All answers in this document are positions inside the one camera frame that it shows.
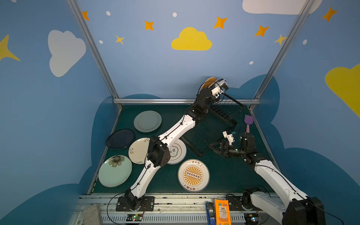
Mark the black wire dish rack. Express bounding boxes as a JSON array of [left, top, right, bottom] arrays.
[[179, 91, 245, 157]]

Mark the white plate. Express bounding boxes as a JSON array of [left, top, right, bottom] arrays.
[[167, 139, 187, 165]]

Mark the woven bamboo plate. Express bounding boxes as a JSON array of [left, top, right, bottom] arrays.
[[200, 77, 217, 90]]

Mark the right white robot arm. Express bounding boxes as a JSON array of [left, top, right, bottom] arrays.
[[209, 131, 326, 225]]

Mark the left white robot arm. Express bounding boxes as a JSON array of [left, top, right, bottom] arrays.
[[125, 88, 218, 210]]

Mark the orange box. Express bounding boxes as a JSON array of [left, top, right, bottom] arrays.
[[214, 199, 232, 225]]

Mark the grey-green plain plate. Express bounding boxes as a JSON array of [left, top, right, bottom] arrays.
[[134, 111, 162, 133]]

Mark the cream floral plate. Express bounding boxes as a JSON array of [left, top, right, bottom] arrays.
[[128, 137, 150, 165]]

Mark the dark navy plate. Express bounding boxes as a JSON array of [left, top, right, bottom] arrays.
[[106, 129, 135, 150]]

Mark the mint green leaf plate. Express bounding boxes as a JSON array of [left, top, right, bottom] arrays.
[[98, 155, 132, 188]]

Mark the small green circuit board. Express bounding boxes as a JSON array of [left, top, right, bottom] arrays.
[[126, 214, 143, 222]]

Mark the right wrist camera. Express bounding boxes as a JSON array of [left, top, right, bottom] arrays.
[[223, 131, 234, 145]]

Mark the purple scoop, pink handle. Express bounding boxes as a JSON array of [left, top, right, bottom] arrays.
[[244, 115, 254, 133]]

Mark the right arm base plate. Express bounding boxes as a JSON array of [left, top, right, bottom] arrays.
[[225, 194, 248, 211]]

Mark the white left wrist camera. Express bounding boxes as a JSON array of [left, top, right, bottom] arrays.
[[211, 82, 224, 98]]

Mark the blue tool handle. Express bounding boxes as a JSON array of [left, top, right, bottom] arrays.
[[205, 202, 216, 225]]

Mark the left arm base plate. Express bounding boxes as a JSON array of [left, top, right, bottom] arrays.
[[115, 196, 155, 212]]

